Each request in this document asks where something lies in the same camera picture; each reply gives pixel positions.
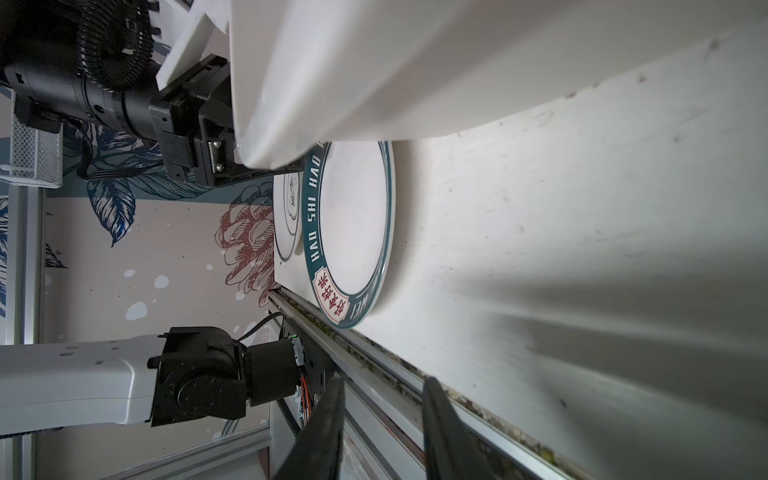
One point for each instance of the white plate flower outline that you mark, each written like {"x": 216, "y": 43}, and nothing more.
{"x": 287, "y": 209}

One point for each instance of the white plastic bin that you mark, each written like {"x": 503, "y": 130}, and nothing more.
{"x": 311, "y": 71}

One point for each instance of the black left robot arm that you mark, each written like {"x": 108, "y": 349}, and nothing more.
{"x": 187, "y": 373}

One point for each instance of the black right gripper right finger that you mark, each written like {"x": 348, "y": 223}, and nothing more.
{"x": 449, "y": 449}

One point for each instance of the green rim plate front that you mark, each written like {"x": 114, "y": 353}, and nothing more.
{"x": 348, "y": 219}

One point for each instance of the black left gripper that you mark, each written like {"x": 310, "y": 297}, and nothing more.
{"x": 194, "y": 126}

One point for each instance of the white mesh wall shelf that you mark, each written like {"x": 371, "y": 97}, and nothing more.
{"x": 33, "y": 158}

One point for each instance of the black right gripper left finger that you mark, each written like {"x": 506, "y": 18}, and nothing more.
{"x": 317, "y": 453}

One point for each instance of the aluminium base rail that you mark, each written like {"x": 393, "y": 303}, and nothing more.
{"x": 383, "y": 407}

